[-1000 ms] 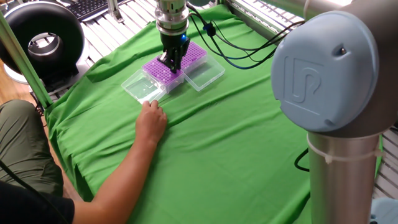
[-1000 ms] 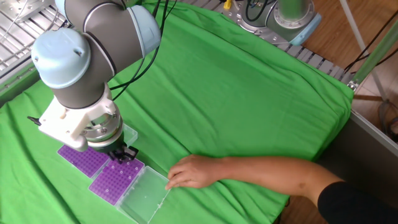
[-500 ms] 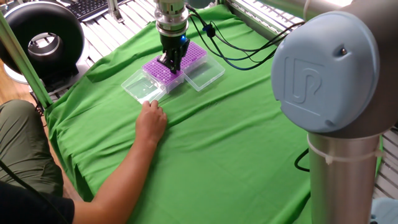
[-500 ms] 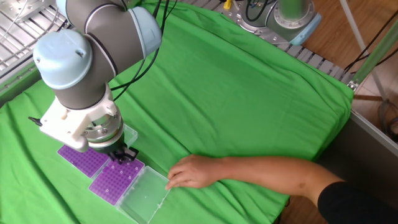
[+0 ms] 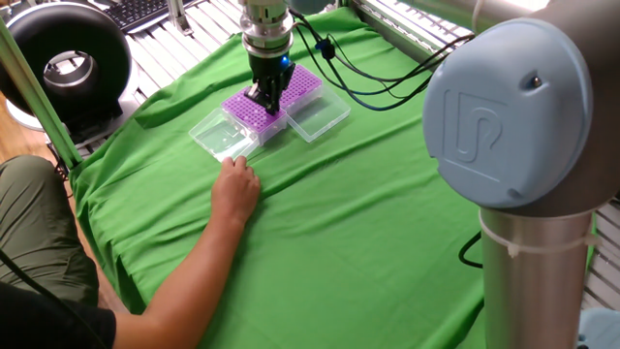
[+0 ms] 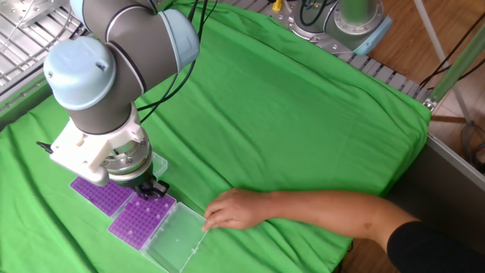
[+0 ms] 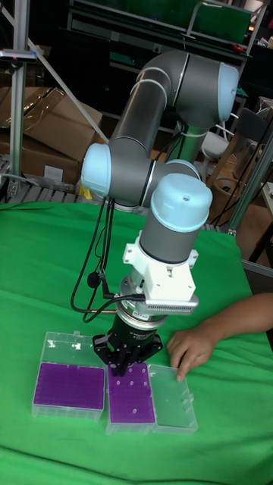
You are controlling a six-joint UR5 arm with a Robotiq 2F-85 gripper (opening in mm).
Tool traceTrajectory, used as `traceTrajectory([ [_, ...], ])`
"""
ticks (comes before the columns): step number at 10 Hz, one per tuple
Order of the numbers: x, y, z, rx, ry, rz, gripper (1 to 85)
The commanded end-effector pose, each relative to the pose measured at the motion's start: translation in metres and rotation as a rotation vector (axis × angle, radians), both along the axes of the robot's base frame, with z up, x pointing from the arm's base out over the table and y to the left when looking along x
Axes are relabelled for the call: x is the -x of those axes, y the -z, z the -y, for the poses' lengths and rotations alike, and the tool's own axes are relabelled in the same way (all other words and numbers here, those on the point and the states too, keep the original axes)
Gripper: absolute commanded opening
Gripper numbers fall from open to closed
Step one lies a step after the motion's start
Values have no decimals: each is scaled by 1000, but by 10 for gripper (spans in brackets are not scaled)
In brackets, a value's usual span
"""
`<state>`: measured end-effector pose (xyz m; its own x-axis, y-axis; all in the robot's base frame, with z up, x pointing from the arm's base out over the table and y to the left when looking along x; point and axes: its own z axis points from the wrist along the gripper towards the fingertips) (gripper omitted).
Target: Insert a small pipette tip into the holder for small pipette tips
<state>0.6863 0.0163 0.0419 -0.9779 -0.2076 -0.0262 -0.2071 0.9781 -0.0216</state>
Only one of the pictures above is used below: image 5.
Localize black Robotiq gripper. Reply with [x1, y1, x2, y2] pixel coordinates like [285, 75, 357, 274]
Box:
[243, 49, 297, 115]

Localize purple rack pipette tip box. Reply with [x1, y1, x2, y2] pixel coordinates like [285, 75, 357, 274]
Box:
[278, 63, 353, 144]
[187, 85, 290, 164]

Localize person's right forearm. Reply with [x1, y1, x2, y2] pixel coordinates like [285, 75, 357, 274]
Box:
[113, 215, 243, 349]

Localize person's right hand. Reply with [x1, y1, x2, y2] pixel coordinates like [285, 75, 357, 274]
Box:
[210, 154, 264, 227]

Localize green table cloth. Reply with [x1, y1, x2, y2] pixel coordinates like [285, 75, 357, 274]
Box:
[67, 7, 598, 349]

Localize black computer keyboard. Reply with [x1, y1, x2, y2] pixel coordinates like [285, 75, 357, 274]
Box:
[104, 0, 195, 34]

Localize olive trousers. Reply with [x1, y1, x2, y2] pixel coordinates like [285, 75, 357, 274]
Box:
[0, 154, 101, 306]

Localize white zip tie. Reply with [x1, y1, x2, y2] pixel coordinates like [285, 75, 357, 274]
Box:
[478, 207, 600, 259]

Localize black shirt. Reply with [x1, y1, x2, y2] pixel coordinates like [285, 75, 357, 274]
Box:
[0, 280, 117, 349]

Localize silver wrist coupling ring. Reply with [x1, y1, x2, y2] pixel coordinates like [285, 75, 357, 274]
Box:
[239, 0, 296, 59]

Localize black camera cable with plug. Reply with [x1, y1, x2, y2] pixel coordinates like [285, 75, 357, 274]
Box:
[290, 8, 437, 112]

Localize short aluminium post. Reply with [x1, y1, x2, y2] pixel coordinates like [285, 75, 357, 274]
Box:
[167, 0, 195, 36]

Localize black ring-shaped device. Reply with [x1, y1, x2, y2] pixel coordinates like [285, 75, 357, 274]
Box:
[0, 1, 135, 142]

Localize aluminium frame beam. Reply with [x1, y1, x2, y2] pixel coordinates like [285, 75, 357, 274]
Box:
[0, 18, 82, 170]

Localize black base cable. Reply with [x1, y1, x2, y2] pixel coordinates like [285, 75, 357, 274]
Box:
[457, 230, 485, 270]

